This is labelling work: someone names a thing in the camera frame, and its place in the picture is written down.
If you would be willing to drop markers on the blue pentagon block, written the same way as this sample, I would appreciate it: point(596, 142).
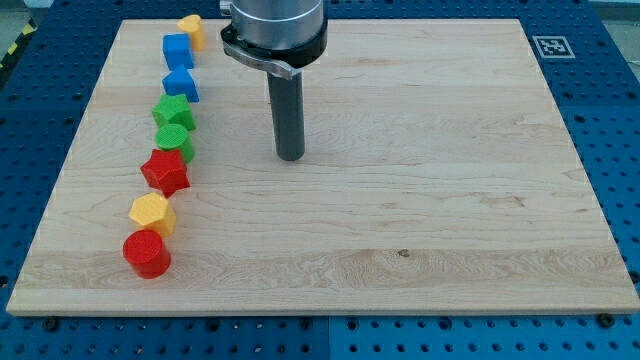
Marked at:
point(179, 81)

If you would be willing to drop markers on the red star block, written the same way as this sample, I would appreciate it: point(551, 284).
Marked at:
point(166, 171)

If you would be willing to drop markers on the yellow hexagon block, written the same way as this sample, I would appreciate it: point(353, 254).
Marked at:
point(153, 211)

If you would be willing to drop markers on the green star block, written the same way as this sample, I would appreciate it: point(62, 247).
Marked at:
point(173, 109)

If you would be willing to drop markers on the yellow heart block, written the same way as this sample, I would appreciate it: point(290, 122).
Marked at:
point(192, 25)

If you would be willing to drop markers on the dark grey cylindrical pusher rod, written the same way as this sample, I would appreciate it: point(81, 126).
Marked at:
point(286, 97)

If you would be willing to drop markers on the green cylinder block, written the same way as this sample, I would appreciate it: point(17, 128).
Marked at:
point(175, 137)

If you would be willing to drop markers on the black bolt left front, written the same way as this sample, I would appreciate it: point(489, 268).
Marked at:
point(50, 324)

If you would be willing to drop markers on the white fiducial marker tag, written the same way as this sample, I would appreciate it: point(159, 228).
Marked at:
point(553, 47)

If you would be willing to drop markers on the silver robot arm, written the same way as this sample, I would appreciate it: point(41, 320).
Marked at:
point(278, 37)

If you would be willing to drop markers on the black bolt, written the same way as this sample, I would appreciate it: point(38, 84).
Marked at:
point(50, 324)
point(605, 320)

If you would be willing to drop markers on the red cylinder block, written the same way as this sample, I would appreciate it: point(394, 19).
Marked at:
point(146, 253)

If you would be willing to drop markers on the light wooden board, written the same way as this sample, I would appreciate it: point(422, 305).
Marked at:
point(439, 178)

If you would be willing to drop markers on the blue cube block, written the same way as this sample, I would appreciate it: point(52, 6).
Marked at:
point(177, 51)

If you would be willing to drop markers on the black bolt right front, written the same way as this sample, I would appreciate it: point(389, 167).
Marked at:
point(605, 320)

